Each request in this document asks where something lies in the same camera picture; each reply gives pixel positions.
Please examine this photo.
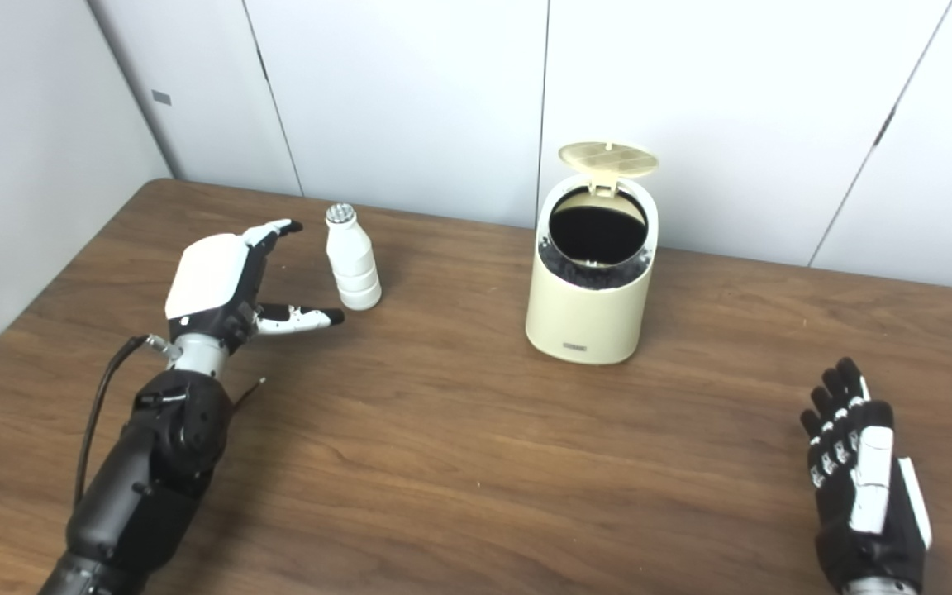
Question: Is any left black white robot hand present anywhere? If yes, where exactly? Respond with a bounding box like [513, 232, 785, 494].
[164, 218, 345, 352]

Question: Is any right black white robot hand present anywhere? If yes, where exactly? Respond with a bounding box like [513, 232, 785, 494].
[800, 357, 933, 594]

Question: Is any small white plastic bottle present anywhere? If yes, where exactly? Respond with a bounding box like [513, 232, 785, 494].
[325, 203, 383, 312]

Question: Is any cream-colored bin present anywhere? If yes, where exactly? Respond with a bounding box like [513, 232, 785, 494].
[525, 174, 660, 365]

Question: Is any round cream bin lid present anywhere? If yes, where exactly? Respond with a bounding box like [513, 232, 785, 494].
[558, 141, 660, 198]

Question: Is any left thin loose wire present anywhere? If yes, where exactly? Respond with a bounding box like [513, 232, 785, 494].
[232, 378, 267, 411]

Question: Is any left thick black wrist cable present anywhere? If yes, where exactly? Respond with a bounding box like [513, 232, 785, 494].
[73, 334, 176, 507]

